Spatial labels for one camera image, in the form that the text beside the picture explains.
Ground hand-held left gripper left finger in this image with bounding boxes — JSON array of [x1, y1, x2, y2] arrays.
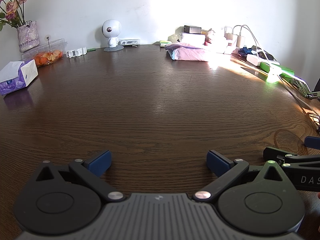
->
[[35, 150, 126, 202]]

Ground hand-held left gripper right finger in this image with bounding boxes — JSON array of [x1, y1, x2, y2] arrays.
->
[[192, 150, 285, 202]]

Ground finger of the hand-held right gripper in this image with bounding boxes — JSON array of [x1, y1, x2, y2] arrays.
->
[[263, 147, 320, 168], [304, 136, 320, 151]]

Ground pastel pink blue garment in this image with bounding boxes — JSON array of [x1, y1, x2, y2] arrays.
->
[[165, 42, 216, 62]]

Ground green folding stand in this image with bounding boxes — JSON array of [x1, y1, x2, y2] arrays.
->
[[280, 73, 320, 101]]

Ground green box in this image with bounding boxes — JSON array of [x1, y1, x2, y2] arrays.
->
[[260, 62, 296, 83]]

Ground white power strip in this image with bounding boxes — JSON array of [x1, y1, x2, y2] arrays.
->
[[246, 53, 281, 67]]

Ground black adapter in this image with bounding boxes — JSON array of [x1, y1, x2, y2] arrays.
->
[[251, 45, 276, 61]]

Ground dark blue item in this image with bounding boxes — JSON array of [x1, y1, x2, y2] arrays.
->
[[237, 46, 253, 57]]

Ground white plastic clip device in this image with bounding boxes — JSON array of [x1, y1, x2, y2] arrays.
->
[[66, 47, 87, 59]]

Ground purple white tissue pack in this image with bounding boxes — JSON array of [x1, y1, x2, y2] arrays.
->
[[0, 59, 39, 96]]

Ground white charger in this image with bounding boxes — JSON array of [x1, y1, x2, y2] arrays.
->
[[224, 26, 238, 42], [236, 35, 247, 49]]

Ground clear plastic fruit container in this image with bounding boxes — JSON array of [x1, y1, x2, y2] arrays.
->
[[21, 38, 69, 68]]

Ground pink packet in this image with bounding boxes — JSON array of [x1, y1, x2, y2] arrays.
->
[[205, 28, 217, 46]]

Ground white box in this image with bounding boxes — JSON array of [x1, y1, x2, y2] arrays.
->
[[179, 32, 206, 44]]

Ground white robot-shaped desk fan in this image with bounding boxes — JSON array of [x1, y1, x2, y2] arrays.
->
[[101, 19, 125, 53]]

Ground dark grey box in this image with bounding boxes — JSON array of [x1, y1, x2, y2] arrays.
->
[[183, 25, 202, 34]]

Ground textured pale flower vase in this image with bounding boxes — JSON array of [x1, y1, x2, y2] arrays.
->
[[16, 20, 41, 53]]

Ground dried rose bouquet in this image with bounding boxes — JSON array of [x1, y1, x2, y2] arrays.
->
[[0, 0, 29, 32]]

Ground thick white cable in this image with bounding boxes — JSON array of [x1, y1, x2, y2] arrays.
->
[[235, 24, 320, 118]]

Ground white chargers with cables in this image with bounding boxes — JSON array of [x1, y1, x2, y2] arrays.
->
[[234, 25, 281, 62]]

